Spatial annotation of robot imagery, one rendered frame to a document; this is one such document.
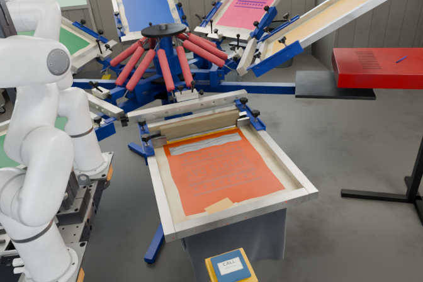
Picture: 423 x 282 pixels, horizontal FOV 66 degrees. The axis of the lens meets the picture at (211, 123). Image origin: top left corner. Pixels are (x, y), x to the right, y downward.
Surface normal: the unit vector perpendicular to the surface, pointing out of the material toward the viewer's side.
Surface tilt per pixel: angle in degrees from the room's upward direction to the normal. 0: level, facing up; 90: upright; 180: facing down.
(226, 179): 0
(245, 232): 91
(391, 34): 90
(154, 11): 32
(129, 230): 0
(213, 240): 92
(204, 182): 0
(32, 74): 102
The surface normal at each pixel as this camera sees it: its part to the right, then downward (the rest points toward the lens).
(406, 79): -0.23, 0.50
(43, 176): 0.73, 0.15
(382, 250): -0.08, -0.86
